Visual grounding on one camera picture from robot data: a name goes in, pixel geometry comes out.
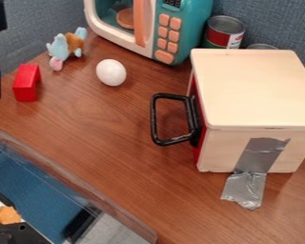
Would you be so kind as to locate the red block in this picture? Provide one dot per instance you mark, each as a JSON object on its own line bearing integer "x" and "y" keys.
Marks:
{"x": 25, "y": 84}

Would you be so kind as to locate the blue plush animal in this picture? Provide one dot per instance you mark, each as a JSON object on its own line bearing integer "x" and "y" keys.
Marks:
{"x": 61, "y": 47}

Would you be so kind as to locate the white toy egg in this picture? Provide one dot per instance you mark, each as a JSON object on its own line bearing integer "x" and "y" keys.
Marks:
{"x": 111, "y": 72}

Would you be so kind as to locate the orange toy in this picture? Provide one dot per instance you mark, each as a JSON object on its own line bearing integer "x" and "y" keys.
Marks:
{"x": 7, "y": 216}

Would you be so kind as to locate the toy microwave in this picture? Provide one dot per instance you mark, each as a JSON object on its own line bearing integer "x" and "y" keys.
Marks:
{"x": 182, "y": 35}

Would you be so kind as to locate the red and silver can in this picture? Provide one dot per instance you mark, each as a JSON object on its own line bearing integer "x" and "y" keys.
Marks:
{"x": 223, "y": 35}

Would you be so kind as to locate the cabinet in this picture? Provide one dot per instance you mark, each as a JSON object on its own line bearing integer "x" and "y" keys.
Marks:
{"x": 252, "y": 92}

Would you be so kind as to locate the grey tape strip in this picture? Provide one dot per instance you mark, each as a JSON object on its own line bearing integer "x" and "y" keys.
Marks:
{"x": 248, "y": 187}

